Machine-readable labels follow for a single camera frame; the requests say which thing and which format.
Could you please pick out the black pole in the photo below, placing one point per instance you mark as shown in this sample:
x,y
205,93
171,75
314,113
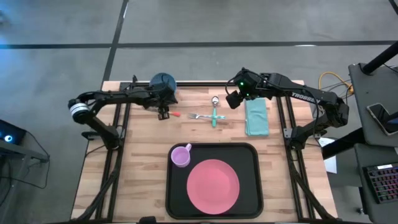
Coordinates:
x,y
382,57

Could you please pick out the white paper sheet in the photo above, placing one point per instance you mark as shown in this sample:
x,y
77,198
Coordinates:
x,y
332,165

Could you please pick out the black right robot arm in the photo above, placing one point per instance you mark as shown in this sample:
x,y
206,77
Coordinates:
x,y
311,96

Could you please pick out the blue bowl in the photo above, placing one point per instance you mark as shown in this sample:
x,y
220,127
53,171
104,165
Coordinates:
x,y
161,79

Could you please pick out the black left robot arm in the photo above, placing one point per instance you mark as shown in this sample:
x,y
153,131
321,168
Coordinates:
x,y
102,96

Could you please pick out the black smartphone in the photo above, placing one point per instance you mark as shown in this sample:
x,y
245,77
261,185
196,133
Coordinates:
x,y
377,113

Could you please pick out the teal napkin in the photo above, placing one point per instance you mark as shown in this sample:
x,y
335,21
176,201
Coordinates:
x,y
256,118

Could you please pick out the black stand beam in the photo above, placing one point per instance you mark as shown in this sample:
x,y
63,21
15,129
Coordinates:
x,y
339,144

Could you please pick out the black plastic tray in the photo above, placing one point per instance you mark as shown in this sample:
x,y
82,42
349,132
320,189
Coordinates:
x,y
177,186

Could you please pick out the pink round plate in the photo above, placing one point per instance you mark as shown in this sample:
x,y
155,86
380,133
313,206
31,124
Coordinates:
x,y
213,186

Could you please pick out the black aluminium table frame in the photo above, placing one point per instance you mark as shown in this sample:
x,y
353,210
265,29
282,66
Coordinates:
x,y
199,84

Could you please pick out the black box with blue light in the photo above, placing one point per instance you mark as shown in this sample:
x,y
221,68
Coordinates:
x,y
15,132

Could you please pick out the backlit keyboard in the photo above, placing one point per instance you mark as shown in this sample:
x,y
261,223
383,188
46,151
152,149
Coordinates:
x,y
384,183

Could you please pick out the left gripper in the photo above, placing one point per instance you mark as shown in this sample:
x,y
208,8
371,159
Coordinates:
x,y
152,97

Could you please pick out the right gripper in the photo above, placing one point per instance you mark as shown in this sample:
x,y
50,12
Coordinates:
x,y
236,99

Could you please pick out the grey metal stand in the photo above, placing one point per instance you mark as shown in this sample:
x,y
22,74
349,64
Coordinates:
x,y
18,151

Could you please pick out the dark grey desk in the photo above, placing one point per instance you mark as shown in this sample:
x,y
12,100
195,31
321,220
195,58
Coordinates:
x,y
373,211

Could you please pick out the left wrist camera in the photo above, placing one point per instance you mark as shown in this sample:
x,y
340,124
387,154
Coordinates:
x,y
163,114

